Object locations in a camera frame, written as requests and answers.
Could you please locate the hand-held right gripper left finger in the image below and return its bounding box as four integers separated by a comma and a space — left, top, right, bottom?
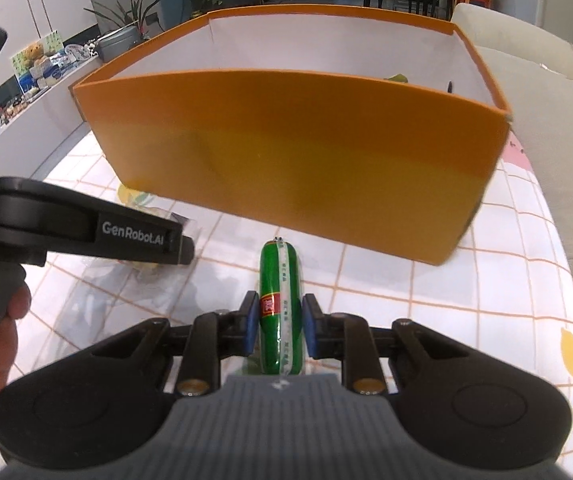
90, 290, 261, 397

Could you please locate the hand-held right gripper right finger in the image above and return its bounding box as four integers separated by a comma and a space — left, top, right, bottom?
301, 293, 469, 396

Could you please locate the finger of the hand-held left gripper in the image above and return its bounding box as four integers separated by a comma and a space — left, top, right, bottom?
0, 176, 196, 268

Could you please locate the green sausage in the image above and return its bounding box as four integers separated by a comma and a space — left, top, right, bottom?
257, 238, 308, 377

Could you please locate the clear plastic snack packet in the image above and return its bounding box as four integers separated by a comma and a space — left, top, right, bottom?
55, 187, 203, 363

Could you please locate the orange cardboard box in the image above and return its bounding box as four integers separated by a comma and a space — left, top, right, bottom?
70, 5, 513, 267

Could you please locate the white counter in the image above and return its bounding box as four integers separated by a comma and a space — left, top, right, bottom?
0, 55, 104, 183

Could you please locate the checked lemon print tablecloth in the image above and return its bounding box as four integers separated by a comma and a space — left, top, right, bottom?
0, 125, 573, 480

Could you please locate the potted plant grey pot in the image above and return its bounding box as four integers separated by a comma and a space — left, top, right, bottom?
83, 0, 168, 64

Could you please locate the beige sofa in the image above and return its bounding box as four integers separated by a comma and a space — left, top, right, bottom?
450, 2, 573, 480

